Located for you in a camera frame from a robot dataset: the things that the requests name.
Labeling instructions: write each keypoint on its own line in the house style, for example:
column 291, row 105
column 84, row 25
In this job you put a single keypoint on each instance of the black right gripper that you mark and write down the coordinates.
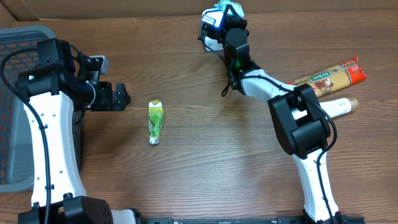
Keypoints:
column 229, row 24

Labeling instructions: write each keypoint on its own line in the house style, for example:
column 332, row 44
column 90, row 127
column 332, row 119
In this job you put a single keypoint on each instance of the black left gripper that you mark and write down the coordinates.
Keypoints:
column 108, row 99

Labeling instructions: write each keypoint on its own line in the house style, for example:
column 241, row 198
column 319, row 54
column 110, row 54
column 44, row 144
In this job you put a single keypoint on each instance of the light blue snack packet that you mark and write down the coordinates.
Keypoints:
column 222, row 5

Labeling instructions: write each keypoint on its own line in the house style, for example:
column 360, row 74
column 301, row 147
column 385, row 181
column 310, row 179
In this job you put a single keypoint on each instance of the green snack packet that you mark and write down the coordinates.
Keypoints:
column 155, row 121

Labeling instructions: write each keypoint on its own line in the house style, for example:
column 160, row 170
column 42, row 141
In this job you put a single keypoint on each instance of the orange spaghetti pasta packet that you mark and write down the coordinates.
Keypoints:
column 334, row 78

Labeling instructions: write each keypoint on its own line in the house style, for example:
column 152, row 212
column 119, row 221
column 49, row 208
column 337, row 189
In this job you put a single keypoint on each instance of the white tube with tan cap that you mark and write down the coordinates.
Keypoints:
column 340, row 106

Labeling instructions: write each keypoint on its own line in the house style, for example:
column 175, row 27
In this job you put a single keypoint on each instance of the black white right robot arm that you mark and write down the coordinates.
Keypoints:
column 301, row 125

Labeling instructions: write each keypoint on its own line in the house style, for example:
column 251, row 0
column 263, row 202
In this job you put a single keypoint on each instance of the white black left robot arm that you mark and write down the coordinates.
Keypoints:
column 65, row 81

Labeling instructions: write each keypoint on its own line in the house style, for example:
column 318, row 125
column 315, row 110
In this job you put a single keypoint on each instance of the white barcode scanner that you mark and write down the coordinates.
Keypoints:
column 210, row 29

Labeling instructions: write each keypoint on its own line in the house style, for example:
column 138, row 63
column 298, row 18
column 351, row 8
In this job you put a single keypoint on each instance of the dark grey plastic basket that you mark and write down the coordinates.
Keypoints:
column 17, row 163

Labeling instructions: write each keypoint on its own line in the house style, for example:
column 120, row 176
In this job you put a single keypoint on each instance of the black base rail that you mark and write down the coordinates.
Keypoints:
column 278, row 220

